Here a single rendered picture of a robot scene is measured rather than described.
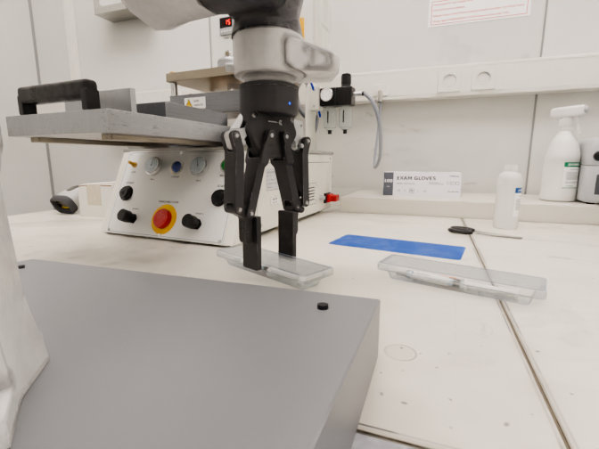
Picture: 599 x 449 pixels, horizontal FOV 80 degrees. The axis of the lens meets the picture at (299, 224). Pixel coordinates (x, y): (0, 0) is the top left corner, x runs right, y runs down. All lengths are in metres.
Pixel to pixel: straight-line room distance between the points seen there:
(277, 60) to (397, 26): 1.03
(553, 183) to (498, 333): 0.83
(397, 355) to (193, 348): 0.17
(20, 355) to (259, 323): 0.12
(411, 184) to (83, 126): 0.89
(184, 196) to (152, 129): 0.20
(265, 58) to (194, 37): 1.32
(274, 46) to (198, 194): 0.36
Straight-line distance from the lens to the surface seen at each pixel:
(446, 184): 1.17
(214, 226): 0.67
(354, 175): 1.40
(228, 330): 0.23
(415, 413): 0.26
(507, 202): 0.92
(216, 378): 0.18
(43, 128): 0.64
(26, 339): 0.21
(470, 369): 0.31
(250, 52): 0.45
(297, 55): 0.45
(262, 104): 0.44
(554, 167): 1.17
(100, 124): 0.54
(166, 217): 0.73
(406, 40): 1.43
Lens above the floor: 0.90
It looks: 10 degrees down
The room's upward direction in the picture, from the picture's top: straight up
